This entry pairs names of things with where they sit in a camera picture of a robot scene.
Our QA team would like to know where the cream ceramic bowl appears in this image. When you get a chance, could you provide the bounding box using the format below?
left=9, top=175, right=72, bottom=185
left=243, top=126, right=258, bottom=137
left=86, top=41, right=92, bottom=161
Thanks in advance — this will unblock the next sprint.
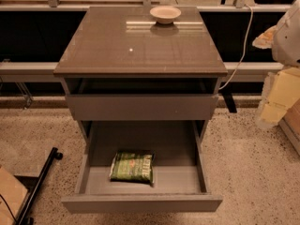
left=150, top=6, right=181, bottom=24

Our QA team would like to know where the grey drawer cabinet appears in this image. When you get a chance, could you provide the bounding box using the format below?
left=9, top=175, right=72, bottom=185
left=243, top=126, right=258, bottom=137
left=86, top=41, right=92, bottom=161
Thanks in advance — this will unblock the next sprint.
left=54, top=7, right=227, bottom=143

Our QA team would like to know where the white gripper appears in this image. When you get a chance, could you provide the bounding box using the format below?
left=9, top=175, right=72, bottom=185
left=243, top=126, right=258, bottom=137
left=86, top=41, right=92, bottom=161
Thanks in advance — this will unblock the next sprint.
left=252, top=25, right=300, bottom=129

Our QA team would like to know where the cardboard box right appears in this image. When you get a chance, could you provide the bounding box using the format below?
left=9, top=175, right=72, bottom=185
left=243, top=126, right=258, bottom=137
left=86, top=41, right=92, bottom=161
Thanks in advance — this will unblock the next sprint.
left=279, top=99, right=300, bottom=156

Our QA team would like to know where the white power cable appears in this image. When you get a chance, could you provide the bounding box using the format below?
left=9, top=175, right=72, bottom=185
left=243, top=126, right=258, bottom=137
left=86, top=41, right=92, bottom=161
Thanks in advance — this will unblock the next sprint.
left=218, top=4, right=254, bottom=91

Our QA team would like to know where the green jalapeno chip bag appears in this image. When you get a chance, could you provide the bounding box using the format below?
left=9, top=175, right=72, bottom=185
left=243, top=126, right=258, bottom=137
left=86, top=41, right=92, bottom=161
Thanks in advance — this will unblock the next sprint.
left=109, top=151, right=154, bottom=186

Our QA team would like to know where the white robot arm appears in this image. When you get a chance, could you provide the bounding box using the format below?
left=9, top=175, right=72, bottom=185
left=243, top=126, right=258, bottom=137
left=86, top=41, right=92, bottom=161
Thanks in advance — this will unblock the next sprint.
left=252, top=0, right=300, bottom=129

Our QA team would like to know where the black wheeled stand leg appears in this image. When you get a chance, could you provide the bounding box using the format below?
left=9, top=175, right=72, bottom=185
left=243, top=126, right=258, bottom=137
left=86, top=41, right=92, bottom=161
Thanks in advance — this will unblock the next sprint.
left=16, top=147, right=63, bottom=225

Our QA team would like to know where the grey metal rail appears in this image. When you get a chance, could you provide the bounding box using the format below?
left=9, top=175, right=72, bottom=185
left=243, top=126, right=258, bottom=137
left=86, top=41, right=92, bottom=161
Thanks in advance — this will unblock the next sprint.
left=0, top=62, right=283, bottom=83

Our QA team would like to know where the black cable on floor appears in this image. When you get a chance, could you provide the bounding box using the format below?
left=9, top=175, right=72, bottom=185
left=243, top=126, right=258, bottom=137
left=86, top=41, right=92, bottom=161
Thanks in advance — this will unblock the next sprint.
left=0, top=193, right=18, bottom=225

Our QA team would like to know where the closed grey top drawer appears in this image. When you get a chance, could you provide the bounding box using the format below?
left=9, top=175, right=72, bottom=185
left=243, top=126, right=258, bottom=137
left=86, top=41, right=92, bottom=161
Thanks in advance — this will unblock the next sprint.
left=66, top=95, right=218, bottom=121

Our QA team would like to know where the cardboard box left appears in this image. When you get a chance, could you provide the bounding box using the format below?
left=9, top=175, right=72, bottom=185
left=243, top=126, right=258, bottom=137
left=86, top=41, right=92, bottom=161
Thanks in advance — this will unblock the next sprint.
left=0, top=166, right=27, bottom=225

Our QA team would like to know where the open grey middle drawer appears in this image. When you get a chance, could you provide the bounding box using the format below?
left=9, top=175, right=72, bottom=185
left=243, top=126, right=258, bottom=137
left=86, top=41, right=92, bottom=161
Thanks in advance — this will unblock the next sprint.
left=62, top=121, right=222, bottom=213

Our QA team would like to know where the cardboard box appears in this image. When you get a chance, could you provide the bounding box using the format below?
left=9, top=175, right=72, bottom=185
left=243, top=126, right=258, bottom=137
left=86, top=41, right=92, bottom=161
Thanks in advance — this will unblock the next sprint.
left=279, top=99, right=300, bottom=156
left=0, top=166, right=27, bottom=225

